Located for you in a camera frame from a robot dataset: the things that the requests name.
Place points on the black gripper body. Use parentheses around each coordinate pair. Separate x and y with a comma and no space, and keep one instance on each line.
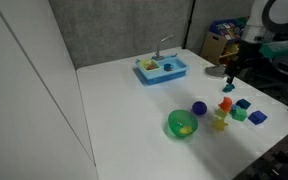
(239,60)

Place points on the teal green toy animal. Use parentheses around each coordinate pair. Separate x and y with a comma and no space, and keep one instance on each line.
(228,88)

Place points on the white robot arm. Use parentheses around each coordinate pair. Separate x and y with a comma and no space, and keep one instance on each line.
(274,16)

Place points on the orange toy block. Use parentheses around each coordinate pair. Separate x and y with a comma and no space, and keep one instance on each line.
(225,104)

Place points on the toy shelf with colourful bins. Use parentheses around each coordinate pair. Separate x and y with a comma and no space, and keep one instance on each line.
(214,45)

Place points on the green toy block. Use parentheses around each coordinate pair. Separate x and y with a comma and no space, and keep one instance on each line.
(239,114)

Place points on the large blue toy block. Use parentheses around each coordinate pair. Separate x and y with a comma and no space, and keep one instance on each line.
(257,117)

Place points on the yellow spiky star toy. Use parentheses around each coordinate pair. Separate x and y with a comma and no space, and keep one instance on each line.
(219,124)

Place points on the small blue toy cup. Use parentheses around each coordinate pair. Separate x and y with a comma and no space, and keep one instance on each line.
(168,67)

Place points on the translucent green plastic bowl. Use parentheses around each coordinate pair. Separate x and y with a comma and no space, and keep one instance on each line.
(177,120)

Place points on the yellow toy animal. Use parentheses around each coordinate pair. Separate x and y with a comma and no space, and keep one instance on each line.
(185,130)

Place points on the blue toy sink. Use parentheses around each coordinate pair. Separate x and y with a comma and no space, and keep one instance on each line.
(157,77)

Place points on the grey toy faucet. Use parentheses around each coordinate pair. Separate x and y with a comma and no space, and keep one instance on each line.
(158,53)

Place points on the small orange toy food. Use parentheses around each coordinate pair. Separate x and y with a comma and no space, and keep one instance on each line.
(150,67)

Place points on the grey metal mounting plate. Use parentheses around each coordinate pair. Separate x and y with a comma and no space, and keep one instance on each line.
(215,71)

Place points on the small dark blue block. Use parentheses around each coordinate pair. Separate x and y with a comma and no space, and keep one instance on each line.
(243,103)

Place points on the light green flat block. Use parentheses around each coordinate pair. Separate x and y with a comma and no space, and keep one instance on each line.
(220,114)

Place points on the purple spiky ball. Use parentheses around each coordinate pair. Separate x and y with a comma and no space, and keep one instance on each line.
(199,108)

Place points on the yellow-green sink basket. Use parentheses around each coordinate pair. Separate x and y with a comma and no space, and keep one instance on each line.
(144,63)

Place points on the black clamp equipment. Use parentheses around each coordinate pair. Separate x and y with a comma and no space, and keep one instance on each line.
(280,160)

